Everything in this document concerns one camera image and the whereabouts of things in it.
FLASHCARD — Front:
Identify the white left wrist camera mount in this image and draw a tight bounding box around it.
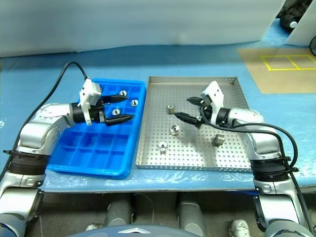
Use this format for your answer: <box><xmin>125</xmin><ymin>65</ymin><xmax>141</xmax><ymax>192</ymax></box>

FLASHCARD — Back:
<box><xmin>79</xmin><ymin>79</ymin><xmax>103</xmax><ymax>126</ymax></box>

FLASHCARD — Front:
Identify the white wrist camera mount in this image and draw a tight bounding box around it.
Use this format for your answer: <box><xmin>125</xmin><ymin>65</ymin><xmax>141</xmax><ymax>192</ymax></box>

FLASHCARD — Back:
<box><xmin>201</xmin><ymin>80</ymin><xmax>225</xmax><ymax>112</ymax></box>
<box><xmin>79</xmin><ymin>79</ymin><xmax>103</xmax><ymax>126</ymax></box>

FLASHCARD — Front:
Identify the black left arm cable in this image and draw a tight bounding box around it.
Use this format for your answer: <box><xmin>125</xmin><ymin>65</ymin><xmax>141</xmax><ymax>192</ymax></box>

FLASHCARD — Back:
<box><xmin>23</xmin><ymin>61</ymin><xmax>89</xmax><ymax>124</ymax></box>

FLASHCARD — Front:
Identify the white crumpled lump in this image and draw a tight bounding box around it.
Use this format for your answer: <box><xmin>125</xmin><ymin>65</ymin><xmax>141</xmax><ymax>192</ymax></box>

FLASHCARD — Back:
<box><xmin>229</xmin><ymin>219</ymin><xmax>250</xmax><ymax>235</ymax></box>
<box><xmin>85</xmin><ymin>223</ymin><xmax>103</xmax><ymax>232</ymax></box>

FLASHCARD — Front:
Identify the black wheeled equipment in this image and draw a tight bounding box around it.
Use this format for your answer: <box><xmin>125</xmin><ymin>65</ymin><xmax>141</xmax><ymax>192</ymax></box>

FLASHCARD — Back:
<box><xmin>278</xmin><ymin>0</ymin><xmax>307</xmax><ymax>33</ymax></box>

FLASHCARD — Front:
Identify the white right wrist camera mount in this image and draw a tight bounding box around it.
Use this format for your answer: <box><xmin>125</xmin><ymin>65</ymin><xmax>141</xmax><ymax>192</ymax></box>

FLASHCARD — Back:
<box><xmin>201</xmin><ymin>80</ymin><xmax>225</xmax><ymax>112</ymax></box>

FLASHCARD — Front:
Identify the dark blue rounded shell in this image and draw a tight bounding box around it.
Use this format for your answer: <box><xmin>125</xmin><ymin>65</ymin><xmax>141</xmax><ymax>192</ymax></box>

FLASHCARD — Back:
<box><xmin>66</xmin><ymin>223</ymin><xmax>198</xmax><ymax>237</ymax></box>

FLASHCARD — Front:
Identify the blue compartment tray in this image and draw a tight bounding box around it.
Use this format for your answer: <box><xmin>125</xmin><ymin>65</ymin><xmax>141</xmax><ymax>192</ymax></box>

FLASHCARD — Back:
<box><xmin>46</xmin><ymin>78</ymin><xmax>148</xmax><ymax>180</ymax></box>

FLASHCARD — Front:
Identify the thin black cable loop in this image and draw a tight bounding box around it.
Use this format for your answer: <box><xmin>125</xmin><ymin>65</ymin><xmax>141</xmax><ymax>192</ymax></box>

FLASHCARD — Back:
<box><xmin>309</xmin><ymin>35</ymin><xmax>316</xmax><ymax>57</ymax></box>

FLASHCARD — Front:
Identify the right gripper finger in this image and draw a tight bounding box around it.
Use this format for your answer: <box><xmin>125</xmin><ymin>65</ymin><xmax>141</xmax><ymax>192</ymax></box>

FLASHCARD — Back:
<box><xmin>173</xmin><ymin>112</ymin><xmax>201</xmax><ymax>129</ymax></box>
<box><xmin>186</xmin><ymin>96</ymin><xmax>204</xmax><ymax>107</ymax></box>

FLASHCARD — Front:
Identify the grey rounded cylinder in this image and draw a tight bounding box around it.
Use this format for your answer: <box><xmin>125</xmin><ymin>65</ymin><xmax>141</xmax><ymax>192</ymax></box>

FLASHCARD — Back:
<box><xmin>106</xmin><ymin>198</ymin><xmax>134</xmax><ymax>227</ymax></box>
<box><xmin>177</xmin><ymin>197</ymin><xmax>207</xmax><ymax>235</ymax></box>

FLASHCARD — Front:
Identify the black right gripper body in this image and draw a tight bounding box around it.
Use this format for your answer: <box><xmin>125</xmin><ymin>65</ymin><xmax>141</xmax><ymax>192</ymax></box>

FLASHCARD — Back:
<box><xmin>196</xmin><ymin>95</ymin><xmax>219</xmax><ymax>129</ymax></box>

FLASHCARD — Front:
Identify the white backdrop board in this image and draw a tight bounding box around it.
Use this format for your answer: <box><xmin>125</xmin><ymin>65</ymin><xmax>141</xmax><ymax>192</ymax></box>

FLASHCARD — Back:
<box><xmin>0</xmin><ymin>0</ymin><xmax>282</xmax><ymax>59</ymax></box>

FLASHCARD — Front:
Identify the yellow tape rectangle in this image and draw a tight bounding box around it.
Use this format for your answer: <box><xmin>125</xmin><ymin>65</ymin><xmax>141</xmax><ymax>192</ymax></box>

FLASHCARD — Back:
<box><xmin>261</xmin><ymin>54</ymin><xmax>316</xmax><ymax>72</ymax></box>

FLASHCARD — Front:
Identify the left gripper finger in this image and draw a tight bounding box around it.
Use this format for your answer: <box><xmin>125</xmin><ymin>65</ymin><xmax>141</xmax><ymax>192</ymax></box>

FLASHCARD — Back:
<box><xmin>105</xmin><ymin>114</ymin><xmax>135</xmax><ymax>127</ymax></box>
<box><xmin>101</xmin><ymin>95</ymin><xmax>129</xmax><ymax>105</ymax></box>

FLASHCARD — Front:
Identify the brown cardboard mat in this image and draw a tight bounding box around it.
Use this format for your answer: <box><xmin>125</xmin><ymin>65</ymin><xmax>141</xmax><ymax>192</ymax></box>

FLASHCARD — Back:
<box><xmin>237</xmin><ymin>47</ymin><xmax>316</xmax><ymax>94</ymax></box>

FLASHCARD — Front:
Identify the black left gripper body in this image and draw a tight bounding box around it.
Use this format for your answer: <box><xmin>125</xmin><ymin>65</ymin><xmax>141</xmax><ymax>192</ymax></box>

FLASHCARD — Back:
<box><xmin>88</xmin><ymin>98</ymin><xmax>109</xmax><ymax>125</ymax></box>

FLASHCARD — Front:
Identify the white slanted board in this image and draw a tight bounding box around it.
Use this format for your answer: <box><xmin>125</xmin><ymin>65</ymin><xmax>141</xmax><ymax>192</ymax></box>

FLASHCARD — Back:
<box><xmin>283</xmin><ymin>0</ymin><xmax>316</xmax><ymax>47</ymax></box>

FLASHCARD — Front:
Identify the perforated metal tray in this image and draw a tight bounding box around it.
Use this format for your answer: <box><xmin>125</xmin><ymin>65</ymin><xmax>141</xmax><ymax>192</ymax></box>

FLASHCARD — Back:
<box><xmin>135</xmin><ymin>76</ymin><xmax>255</xmax><ymax>172</ymax></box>

